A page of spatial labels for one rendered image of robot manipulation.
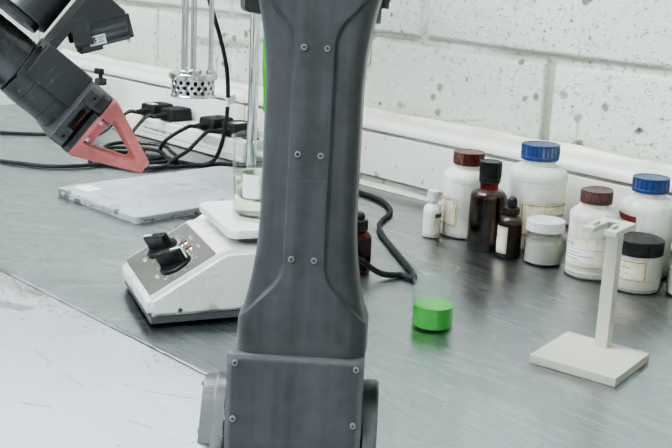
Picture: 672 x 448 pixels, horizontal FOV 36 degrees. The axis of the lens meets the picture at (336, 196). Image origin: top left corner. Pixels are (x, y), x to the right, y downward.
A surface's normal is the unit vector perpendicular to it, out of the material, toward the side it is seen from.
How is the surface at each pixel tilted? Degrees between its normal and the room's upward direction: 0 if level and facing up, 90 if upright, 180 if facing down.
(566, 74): 90
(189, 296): 90
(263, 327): 84
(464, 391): 0
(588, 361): 0
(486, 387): 0
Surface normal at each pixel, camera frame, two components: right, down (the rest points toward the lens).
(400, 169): -0.71, 0.12
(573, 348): 0.05, -0.97
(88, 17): 0.38, 0.23
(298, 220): -0.04, 0.11
